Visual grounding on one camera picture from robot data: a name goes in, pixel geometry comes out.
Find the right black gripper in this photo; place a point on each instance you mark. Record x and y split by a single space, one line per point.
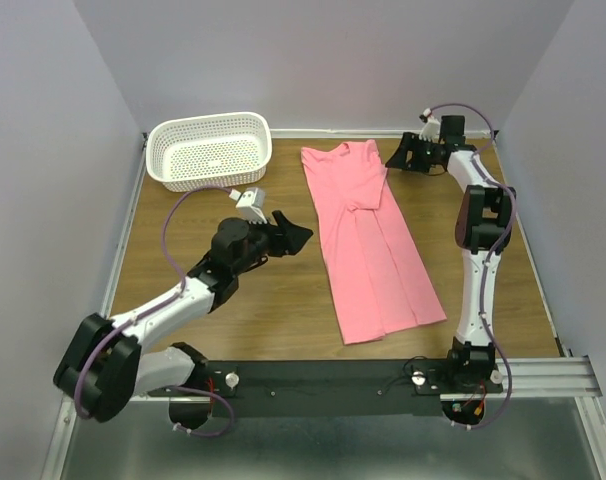
409 143

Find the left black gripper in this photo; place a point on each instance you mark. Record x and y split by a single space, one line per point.
294 236

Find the pink t shirt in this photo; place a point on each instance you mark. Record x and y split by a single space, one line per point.
378 281

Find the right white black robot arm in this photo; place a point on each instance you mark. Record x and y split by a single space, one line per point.
482 231

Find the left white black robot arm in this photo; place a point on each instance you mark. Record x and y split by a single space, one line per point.
100 368

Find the white perforated plastic basket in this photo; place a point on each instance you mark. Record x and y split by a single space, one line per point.
223 150

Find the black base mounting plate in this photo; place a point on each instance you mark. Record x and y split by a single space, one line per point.
331 388

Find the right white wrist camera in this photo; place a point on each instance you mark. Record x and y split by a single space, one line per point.
431 126

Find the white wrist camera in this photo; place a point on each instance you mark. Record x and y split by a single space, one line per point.
249 204
431 126

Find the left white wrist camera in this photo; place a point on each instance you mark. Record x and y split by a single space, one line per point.
249 204

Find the aluminium frame rail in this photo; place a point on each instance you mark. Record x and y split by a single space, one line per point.
534 429

